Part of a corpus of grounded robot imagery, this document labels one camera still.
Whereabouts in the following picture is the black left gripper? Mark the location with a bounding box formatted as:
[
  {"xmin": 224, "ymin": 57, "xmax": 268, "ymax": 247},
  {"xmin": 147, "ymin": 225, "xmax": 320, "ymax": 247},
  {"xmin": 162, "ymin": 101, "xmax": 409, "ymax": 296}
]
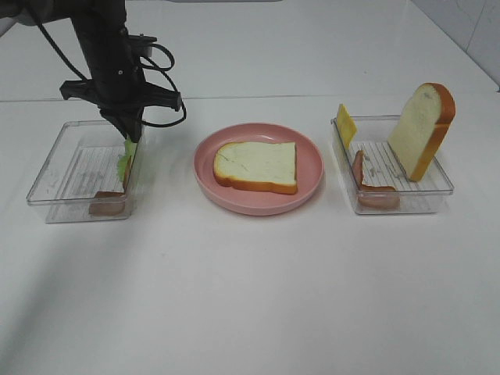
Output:
[{"xmin": 60, "ymin": 27, "xmax": 182, "ymax": 143}]

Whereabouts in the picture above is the green lettuce leaf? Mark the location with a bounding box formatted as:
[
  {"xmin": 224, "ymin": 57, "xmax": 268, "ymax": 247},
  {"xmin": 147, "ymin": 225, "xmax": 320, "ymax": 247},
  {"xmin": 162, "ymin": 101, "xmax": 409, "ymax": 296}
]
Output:
[{"xmin": 116, "ymin": 138, "xmax": 138, "ymax": 183}]

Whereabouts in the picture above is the brown bacon strip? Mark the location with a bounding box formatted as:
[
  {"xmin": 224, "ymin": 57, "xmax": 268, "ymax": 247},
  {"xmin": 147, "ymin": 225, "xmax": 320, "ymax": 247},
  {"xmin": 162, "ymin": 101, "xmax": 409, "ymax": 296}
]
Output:
[{"xmin": 88, "ymin": 168, "xmax": 131, "ymax": 216}]

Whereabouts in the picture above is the toast bread slice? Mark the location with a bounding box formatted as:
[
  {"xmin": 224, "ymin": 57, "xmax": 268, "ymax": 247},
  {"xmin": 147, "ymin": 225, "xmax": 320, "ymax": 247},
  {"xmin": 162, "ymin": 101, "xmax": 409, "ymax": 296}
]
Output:
[
  {"xmin": 213, "ymin": 141, "xmax": 298, "ymax": 195},
  {"xmin": 387, "ymin": 82, "xmax": 455, "ymax": 182}
]

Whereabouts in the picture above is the curled bacon strip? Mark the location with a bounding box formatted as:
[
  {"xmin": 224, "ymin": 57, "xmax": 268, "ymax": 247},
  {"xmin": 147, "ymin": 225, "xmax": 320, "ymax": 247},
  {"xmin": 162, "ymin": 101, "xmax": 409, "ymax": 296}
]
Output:
[{"xmin": 352, "ymin": 150, "xmax": 400, "ymax": 210}]

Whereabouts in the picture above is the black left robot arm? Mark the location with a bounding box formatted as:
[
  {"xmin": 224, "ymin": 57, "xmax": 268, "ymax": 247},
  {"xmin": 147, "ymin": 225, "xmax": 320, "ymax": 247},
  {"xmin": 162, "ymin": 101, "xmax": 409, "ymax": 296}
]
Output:
[{"xmin": 1, "ymin": 1, "xmax": 186, "ymax": 142}]

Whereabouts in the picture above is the clear plastic left tray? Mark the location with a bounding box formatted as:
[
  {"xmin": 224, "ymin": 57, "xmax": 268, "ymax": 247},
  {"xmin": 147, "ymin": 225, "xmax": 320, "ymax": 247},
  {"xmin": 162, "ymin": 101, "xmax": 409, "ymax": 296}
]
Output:
[{"xmin": 26, "ymin": 120, "xmax": 144, "ymax": 223}]

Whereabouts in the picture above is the clear plastic tray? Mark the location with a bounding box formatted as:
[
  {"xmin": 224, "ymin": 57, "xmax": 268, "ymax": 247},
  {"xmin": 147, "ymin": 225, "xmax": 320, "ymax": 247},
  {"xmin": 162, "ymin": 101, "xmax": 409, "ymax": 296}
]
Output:
[
  {"xmin": 26, "ymin": 120, "xmax": 144, "ymax": 223},
  {"xmin": 330, "ymin": 115, "xmax": 454, "ymax": 215}
]

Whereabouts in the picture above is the pink round plate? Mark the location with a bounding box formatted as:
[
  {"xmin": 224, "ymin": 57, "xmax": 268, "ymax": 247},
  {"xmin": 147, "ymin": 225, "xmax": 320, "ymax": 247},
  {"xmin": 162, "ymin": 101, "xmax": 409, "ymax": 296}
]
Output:
[{"xmin": 194, "ymin": 123, "xmax": 324, "ymax": 216}]

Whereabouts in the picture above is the yellow cheese slice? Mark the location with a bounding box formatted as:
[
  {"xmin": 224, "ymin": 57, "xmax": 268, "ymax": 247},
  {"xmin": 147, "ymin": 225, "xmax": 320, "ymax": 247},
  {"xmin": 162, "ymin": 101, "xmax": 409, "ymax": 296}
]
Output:
[{"xmin": 336, "ymin": 103, "xmax": 357, "ymax": 150}]

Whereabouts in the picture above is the clear plastic right tray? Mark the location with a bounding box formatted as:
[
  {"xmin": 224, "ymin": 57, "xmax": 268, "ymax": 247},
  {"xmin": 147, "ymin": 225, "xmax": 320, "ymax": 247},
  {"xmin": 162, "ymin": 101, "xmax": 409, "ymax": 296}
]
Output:
[{"xmin": 330, "ymin": 115, "xmax": 454, "ymax": 215}]

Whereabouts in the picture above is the standing toast bread slice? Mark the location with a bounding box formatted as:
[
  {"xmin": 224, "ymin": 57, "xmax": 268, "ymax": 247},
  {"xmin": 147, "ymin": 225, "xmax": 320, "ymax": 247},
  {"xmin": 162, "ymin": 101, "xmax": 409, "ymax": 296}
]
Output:
[{"xmin": 387, "ymin": 82, "xmax": 455, "ymax": 182}]

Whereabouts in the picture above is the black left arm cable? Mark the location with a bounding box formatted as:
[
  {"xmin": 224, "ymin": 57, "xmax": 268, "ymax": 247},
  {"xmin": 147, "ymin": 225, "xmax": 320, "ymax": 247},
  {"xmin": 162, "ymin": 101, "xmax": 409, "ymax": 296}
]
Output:
[{"xmin": 23, "ymin": 0, "xmax": 188, "ymax": 128}]

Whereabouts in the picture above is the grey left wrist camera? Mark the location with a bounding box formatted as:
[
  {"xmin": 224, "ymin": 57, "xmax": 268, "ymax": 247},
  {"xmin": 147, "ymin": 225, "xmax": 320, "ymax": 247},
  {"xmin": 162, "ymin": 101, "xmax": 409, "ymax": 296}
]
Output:
[{"xmin": 128, "ymin": 34, "xmax": 157, "ymax": 58}]

